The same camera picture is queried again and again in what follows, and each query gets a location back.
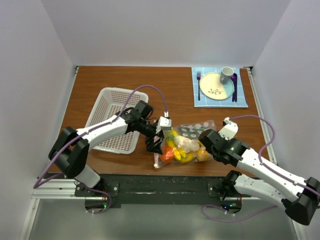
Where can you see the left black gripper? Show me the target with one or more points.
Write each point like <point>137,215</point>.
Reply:
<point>154,146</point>

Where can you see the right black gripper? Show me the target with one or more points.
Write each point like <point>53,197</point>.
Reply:
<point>217,133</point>

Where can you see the orange fake fruit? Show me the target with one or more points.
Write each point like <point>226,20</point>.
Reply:
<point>167,155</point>

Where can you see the clear zip top bag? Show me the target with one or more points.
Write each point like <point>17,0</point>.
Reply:
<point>169,135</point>

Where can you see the white fake radish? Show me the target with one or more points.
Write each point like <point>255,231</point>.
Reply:
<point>188,145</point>

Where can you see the white perforated plastic basket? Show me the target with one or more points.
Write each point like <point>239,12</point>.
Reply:
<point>109,102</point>

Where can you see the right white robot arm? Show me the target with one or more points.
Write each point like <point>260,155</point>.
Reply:
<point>299,197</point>

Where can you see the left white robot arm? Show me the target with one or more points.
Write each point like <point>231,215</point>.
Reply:
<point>70,151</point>

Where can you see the yellow orange fake pear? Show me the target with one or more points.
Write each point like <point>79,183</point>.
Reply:
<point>202,155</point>

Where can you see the dark green fake cucumber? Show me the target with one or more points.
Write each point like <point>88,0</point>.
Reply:
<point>192,131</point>

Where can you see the blue checkered placemat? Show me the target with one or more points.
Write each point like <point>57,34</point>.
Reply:
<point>206,102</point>

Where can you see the purple plastic knife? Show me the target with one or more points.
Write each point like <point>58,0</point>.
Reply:
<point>235,87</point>

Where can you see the cream and blue plate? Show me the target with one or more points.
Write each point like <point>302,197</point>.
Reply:
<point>212,88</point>

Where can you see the purple plastic spoon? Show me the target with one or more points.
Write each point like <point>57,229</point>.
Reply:
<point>232,79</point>

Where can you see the grey mug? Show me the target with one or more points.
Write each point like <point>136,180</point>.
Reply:
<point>226,74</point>

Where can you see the purple plastic fork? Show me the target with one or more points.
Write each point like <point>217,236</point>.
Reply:
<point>198,77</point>

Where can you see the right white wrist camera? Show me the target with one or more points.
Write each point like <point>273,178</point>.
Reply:
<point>229,129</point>

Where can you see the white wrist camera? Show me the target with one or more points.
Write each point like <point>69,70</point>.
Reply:
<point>229,129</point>
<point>163,124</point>

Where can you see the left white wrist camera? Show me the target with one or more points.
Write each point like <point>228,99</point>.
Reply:
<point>163,124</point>

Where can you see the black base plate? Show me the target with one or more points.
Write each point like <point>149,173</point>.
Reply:
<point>167,189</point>

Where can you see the front aluminium rail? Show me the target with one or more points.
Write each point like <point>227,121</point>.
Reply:
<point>65,189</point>

